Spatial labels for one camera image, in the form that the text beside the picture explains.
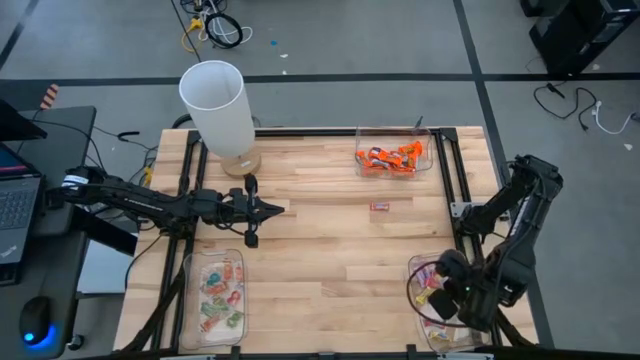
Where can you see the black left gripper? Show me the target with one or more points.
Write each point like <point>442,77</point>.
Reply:
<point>225,207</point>

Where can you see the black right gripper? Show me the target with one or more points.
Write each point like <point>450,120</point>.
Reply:
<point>457,280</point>

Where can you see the pale pink candy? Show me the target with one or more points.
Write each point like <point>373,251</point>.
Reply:
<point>422,275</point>

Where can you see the pink red candy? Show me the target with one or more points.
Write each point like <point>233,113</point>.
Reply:
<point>435,325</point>
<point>380,206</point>

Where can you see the clear plastic bin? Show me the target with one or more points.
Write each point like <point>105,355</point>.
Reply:
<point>220,337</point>
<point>395,135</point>
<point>415,320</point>

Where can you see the yellow candy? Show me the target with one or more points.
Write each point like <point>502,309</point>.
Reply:
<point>439,336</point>

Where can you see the teal candy clear wrapper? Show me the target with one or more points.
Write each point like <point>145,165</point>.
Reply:
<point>215,278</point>

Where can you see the red white candy pack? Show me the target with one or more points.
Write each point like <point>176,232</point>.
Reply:
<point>234,298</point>

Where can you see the orange Reese's candy pack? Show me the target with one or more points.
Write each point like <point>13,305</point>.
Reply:
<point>412,148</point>

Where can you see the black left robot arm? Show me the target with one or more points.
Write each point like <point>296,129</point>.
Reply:
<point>130,200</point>

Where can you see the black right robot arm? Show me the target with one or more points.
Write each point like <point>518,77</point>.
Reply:
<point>520,225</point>

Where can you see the white cylinder lamp wooden base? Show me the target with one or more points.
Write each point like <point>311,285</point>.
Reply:
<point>215,115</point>

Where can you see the white panel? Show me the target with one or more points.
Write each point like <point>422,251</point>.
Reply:
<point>102,267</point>

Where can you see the black desk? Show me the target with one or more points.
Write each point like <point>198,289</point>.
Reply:
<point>65,140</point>

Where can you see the small black desk device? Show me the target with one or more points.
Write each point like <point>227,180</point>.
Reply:
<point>52,198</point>

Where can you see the black chair caster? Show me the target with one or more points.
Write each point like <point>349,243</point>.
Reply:
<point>75,342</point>

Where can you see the orange black striped object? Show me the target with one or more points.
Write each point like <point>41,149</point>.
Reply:
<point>50,96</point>

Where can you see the black laptop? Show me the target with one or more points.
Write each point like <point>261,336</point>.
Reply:
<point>17,210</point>

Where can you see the black computer mouse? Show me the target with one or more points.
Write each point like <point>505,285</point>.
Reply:
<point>35,320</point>

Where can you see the black screen lid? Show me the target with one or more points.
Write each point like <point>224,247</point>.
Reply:
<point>15,122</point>

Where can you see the black computer tower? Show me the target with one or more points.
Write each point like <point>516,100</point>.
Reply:
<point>585,30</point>

